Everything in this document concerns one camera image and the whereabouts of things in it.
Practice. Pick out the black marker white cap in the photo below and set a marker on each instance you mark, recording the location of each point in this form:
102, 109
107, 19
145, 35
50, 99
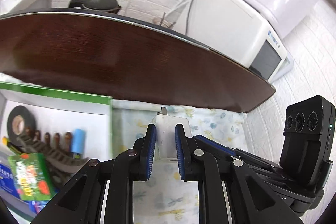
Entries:
15, 149

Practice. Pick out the dark wooden headboard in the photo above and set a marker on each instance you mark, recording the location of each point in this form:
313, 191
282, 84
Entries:
126, 59

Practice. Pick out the large green open box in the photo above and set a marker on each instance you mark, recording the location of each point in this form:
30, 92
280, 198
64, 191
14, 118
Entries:
62, 111

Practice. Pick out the white water dispenser appliance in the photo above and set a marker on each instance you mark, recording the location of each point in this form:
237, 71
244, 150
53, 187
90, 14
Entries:
249, 32

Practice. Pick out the black electrical tape roll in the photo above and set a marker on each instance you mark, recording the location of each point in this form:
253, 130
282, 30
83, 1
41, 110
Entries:
20, 123

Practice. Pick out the small green box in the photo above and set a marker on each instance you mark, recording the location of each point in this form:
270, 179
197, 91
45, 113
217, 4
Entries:
31, 177

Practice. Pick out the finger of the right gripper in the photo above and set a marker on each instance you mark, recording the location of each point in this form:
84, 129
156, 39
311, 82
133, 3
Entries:
219, 151

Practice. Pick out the black kettle lid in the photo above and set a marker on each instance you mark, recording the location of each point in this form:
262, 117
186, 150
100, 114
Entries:
110, 6

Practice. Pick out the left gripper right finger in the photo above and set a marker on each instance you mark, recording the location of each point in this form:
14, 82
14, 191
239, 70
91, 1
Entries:
229, 190

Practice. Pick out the white USB charger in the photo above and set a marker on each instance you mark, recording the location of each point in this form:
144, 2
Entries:
165, 148

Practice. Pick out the blue medicine tablet box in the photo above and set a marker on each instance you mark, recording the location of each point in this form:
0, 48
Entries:
7, 181

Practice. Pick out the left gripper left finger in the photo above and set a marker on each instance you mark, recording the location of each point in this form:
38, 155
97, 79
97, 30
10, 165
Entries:
103, 191

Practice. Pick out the black marker blue cap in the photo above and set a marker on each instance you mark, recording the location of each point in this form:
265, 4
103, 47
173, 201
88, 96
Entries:
78, 143

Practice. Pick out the grey-brown hair claw clip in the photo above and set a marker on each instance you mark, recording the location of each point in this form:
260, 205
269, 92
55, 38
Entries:
56, 158

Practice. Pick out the blue chewing gum container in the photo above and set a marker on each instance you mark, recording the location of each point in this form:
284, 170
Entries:
37, 206

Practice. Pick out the brown wooden comb massager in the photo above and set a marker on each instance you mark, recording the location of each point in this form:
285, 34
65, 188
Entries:
52, 141

